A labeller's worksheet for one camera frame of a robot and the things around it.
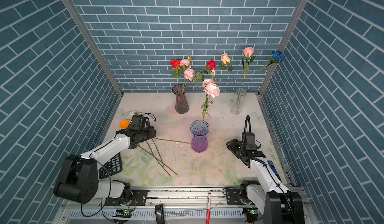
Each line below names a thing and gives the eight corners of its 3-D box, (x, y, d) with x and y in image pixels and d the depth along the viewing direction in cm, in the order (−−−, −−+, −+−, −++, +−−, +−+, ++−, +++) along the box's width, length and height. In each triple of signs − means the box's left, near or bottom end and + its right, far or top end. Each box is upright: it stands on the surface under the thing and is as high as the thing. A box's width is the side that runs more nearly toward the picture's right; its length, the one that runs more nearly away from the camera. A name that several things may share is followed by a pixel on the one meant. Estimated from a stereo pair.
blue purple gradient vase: (191, 154, 91) (189, 135, 74) (191, 140, 97) (190, 120, 80) (207, 154, 91) (210, 135, 74) (207, 140, 97) (209, 120, 80)
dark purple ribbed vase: (175, 113, 111) (171, 92, 94) (176, 104, 116) (173, 83, 100) (188, 113, 111) (186, 92, 94) (188, 104, 117) (187, 83, 100)
